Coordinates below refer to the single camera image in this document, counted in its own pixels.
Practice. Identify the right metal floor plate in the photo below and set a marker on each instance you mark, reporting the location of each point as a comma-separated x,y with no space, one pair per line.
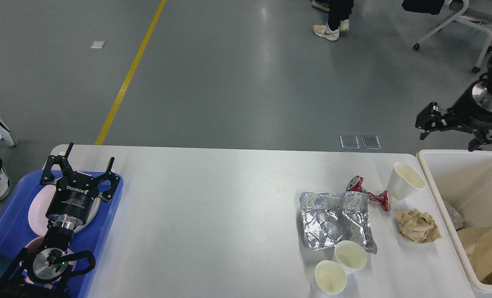
371,142

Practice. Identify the tipped white paper cup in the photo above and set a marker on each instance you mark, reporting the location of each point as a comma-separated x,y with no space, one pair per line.
403,181

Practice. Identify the pink mug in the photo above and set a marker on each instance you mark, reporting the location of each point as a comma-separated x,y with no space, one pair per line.
33,247

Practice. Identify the white paper cup front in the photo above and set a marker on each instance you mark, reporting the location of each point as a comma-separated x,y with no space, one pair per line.
329,279

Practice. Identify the blue plastic tray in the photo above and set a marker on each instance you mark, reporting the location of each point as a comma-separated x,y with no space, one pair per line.
16,232

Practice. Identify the crumpled brown paper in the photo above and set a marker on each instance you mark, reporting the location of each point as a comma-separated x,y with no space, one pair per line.
416,226

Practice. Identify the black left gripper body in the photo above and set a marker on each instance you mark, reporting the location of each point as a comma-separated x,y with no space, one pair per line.
72,201

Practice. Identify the metal floor plate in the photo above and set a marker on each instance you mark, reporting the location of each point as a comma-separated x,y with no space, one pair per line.
371,142
349,142

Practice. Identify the white floor label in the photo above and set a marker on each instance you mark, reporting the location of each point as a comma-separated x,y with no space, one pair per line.
97,44

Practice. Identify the crumpled aluminium foil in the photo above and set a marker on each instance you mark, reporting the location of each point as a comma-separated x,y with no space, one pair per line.
328,219

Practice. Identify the white paper cup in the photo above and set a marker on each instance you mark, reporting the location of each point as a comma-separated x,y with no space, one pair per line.
329,279
403,181
350,256

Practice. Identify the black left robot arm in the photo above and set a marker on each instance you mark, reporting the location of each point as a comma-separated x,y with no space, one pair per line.
53,228

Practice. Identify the brown paper sheet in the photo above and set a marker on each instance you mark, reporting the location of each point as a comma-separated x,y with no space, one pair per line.
477,258

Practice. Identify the left metal floor plate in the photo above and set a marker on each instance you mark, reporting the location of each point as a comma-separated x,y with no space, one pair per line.
349,142

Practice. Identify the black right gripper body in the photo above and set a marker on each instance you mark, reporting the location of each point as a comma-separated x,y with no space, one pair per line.
473,110

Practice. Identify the white office chair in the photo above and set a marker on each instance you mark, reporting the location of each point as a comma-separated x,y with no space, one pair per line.
476,14

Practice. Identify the pink plate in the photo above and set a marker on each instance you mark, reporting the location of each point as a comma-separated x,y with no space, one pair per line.
38,222

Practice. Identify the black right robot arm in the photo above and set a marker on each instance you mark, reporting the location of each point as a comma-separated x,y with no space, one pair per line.
471,113

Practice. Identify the person with white sneakers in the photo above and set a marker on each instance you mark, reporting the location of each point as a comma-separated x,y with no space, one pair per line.
339,12

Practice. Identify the clear plastic wrap in bin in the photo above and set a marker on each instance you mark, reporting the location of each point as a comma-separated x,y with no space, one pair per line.
456,219

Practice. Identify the cream plastic bin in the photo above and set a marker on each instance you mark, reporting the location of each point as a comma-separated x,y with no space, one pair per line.
464,180

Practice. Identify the small red object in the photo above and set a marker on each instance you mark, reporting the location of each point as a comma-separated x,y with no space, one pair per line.
356,184

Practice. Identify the yellow-green plate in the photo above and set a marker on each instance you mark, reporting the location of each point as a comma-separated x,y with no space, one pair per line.
94,211

